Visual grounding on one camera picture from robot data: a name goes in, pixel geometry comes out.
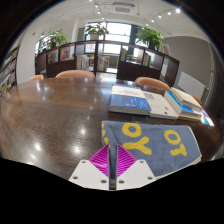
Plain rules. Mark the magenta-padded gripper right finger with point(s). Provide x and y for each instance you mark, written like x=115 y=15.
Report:
x=136 y=175

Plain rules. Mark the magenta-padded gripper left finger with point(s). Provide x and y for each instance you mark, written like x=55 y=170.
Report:
x=88 y=175

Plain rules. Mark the grey towel with yellow letters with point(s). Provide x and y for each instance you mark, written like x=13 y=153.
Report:
x=156 y=140

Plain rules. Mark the dark blue and white book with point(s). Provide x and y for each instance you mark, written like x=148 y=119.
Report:
x=128 y=103

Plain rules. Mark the light blue book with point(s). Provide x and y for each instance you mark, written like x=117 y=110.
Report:
x=175 y=104

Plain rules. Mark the white and blue booklet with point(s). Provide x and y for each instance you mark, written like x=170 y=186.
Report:
x=208 y=121

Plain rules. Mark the grey white book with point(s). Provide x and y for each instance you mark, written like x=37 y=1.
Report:
x=186 y=99

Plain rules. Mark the orange chairs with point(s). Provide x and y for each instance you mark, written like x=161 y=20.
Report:
x=75 y=73

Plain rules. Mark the dark open divider shelf unit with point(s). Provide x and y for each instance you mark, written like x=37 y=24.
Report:
x=60 y=68

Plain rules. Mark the green potted plant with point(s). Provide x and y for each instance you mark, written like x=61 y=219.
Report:
x=150 y=36
x=96 y=30
x=55 y=38

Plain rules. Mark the large glass window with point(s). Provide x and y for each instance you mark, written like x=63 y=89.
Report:
x=118 y=30

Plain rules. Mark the white ceiling air conditioner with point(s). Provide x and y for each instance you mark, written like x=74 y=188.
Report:
x=123 y=8

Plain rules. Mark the ceiling spot lights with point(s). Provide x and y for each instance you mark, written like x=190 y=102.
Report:
x=177 y=10

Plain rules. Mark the white wall radiator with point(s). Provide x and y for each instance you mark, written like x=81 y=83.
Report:
x=191 y=85

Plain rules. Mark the wall bookshelf unit with books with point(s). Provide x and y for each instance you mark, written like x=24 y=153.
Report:
x=8 y=75

